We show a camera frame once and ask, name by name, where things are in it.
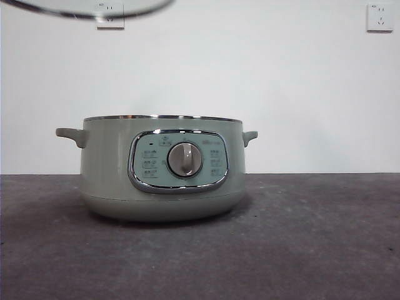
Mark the glass lid with green knob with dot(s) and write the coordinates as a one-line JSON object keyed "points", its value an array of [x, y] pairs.
{"points": [[93, 15]]}

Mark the sage green electric cooking pot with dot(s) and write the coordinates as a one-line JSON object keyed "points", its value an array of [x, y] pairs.
{"points": [[106, 162]]}

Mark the white wall socket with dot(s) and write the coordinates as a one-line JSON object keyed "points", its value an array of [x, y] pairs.
{"points": [[380, 17], [110, 23]]}

